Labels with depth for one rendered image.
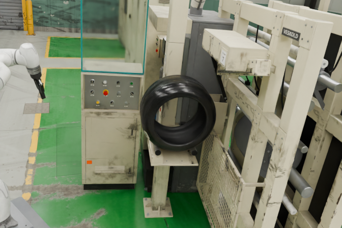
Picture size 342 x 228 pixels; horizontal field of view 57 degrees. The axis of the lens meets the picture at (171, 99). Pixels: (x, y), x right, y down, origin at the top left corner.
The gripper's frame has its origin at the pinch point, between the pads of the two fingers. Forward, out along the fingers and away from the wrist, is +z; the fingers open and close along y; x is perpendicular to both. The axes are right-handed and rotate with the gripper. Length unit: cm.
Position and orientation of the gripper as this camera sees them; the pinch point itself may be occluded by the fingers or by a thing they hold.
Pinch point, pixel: (42, 94)
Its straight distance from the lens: 248.5
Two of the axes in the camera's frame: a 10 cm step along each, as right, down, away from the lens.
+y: 6.9, 4.7, -5.5
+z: -0.1, 7.7, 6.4
